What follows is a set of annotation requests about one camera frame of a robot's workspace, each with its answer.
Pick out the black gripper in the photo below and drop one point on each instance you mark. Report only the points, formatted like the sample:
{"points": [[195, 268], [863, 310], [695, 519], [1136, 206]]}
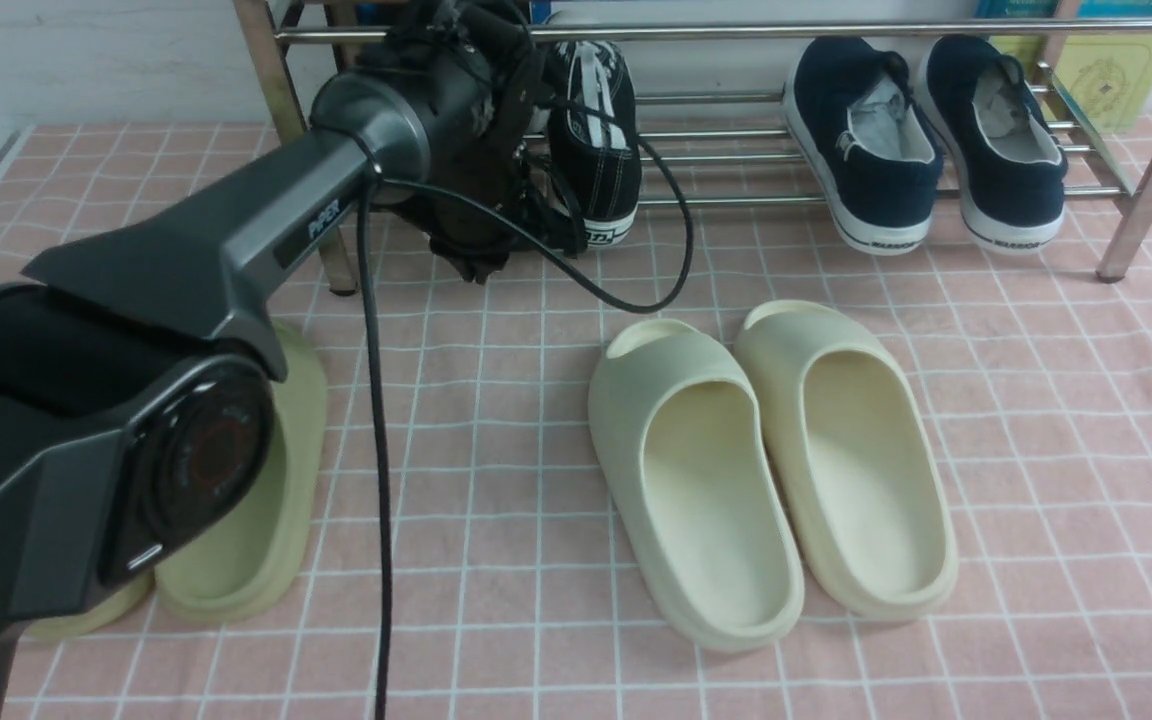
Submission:
{"points": [[493, 196]]}

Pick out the black canvas sneaker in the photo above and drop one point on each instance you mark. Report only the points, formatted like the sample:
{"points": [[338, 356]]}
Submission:
{"points": [[600, 164]]}

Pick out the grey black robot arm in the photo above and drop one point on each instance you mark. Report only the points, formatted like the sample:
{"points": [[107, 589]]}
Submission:
{"points": [[138, 366]]}

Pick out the metal shoe rack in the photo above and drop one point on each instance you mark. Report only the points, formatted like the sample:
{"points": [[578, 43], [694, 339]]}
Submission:
{"points": [[269, 29]]}

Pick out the navy left slip-on shoe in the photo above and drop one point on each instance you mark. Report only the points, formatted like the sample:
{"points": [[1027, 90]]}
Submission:
{"points": [[852, 112]]}

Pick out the navy slip-on shoe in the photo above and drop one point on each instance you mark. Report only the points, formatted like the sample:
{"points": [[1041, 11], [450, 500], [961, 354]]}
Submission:
{"points": [[1010, 168], [852, 112]]}

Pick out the navy right slip-on shoe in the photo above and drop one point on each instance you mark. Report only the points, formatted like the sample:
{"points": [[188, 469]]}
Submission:
{"points": [[1010, 168]]}

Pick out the cream left slipper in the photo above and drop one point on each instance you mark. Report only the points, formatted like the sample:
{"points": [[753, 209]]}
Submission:
{"points": [[677, 431]]}

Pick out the cream slipper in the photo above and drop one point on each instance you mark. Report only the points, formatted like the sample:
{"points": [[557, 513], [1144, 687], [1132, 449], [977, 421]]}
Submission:
{"points": [[856, 468], [677, 431]]}

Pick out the cream right slipper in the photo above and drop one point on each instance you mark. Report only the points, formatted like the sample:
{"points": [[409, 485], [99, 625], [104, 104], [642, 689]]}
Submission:
{"points": [[856, 468]]}

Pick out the green right slipper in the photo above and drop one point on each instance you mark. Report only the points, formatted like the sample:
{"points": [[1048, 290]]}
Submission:
{"points": [[244, 564]]}

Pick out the pink checkered tablecloth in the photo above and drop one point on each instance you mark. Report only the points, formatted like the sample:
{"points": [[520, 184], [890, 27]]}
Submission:
{"points": [[517, 596]]}

